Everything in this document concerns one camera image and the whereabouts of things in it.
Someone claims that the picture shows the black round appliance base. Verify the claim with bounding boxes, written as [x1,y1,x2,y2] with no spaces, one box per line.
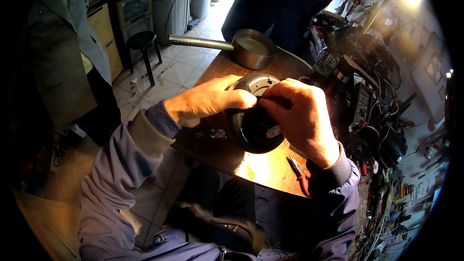
[225,73,285,154]

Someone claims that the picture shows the silver oven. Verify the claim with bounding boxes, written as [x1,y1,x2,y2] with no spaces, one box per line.
[108,0,154,67]

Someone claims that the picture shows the black multimeter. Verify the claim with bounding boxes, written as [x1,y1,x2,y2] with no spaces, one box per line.
[351,81,373,125]

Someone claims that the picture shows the person's body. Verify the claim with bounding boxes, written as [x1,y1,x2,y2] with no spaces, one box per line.
[78,174,361,261]

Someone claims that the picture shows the red handled pliers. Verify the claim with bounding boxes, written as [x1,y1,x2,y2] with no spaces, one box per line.
[286,154,311,198]

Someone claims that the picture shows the person's legs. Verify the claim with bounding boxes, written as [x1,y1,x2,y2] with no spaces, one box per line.
[159,165,312,254]

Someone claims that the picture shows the white power strip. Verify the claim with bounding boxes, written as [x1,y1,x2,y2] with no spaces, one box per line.
[54,123,87,139]

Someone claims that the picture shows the heap of tools and wires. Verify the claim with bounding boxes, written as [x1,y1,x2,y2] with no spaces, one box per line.
[303,0,452,261]

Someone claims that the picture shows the person's right hand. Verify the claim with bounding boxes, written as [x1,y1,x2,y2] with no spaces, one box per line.
[258,78,341,169]

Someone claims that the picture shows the black round stool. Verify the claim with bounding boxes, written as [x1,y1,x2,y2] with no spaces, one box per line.
[126,31,163,87]

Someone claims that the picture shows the white washing machine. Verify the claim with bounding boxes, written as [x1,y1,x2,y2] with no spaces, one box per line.
[145,0,192,44]

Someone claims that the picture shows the yellow cabinet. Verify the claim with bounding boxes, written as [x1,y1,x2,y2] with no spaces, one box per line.
[87,3,124,82]

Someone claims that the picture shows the steel saucepan with handle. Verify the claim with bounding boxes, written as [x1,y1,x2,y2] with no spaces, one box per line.
[168,29,278,70]

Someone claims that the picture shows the person's left hand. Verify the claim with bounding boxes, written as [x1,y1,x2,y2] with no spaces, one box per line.
[164,75,258,128]

